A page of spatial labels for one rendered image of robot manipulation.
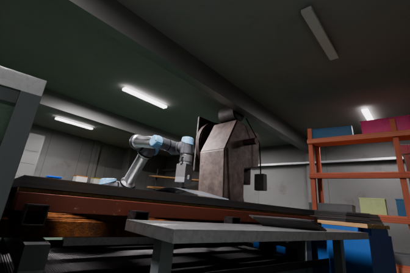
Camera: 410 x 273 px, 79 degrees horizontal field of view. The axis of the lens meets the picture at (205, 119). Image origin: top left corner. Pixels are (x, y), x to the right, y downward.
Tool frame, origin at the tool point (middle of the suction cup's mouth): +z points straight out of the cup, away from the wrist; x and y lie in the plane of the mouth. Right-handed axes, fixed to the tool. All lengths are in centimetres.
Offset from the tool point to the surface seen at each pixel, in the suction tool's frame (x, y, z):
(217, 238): -49, -60, 15
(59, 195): -8, -77, 8
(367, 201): -122, 352, -23
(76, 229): 1, -62, 18
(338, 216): -78, 57, 6
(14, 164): -19, -97, 3
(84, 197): -10, -71, 8
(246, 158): 82, 374, -98
